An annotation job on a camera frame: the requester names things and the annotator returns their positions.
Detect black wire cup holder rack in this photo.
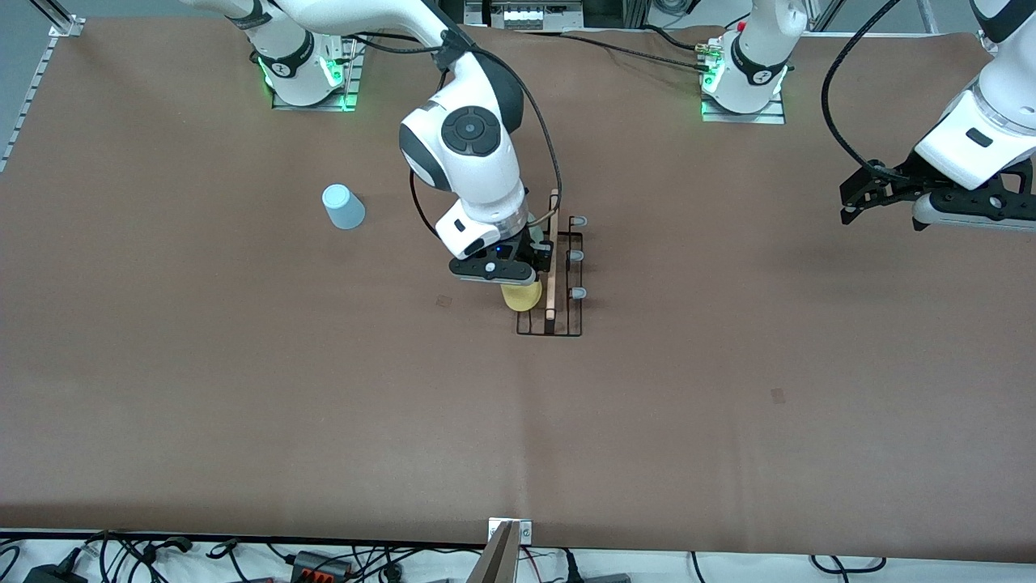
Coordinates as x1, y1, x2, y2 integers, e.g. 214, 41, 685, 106
516, 189, 589, 338

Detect yellow plastic cup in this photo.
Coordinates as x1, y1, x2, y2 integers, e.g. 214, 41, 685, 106
499, 279, 542, 313

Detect light blue plastic cup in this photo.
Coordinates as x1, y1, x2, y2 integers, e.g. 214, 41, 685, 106
322, 184, 367, 231

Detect brown table mat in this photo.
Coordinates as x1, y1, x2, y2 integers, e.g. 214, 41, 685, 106
0, 20, 1036, 564

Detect grey socket block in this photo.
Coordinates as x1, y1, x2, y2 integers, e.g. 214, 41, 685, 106
484, 0, 559, 32

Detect black box red buttons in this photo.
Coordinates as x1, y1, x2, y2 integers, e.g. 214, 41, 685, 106
290, 551, 355, 582

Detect black power adapter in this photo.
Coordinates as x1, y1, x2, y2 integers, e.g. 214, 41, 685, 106
23, 563, 86, 583

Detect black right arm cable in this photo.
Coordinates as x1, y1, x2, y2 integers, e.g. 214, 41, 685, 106
348, 32, 563, 237

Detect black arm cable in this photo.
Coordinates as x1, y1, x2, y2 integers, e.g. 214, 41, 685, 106
822, 0, 901, 181
348, 32, 563, 237

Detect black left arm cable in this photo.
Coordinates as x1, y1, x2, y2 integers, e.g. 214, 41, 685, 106
822, 0, 901, 181

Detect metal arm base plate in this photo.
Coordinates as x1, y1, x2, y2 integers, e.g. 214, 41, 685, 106
270, 23, 361, 113
700, 93, 788, 125

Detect black cable on mat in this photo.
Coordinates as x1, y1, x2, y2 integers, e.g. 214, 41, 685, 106
558, 24, 717, 74

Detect small metal bracket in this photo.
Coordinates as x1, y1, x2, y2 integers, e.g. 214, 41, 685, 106
488, 518, 533, 545

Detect grey camera mount pole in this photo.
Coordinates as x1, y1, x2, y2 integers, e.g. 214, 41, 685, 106
465, 521, 523, 583

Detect black looped cable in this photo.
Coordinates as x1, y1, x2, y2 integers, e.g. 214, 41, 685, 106
809, 555, 887, 576

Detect black cable tangle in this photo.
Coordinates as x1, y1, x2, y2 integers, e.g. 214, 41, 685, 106
81, 530, 199, 583

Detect aluminium table edge rail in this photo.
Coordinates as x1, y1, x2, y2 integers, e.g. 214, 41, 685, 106
0, 36, 59, 172

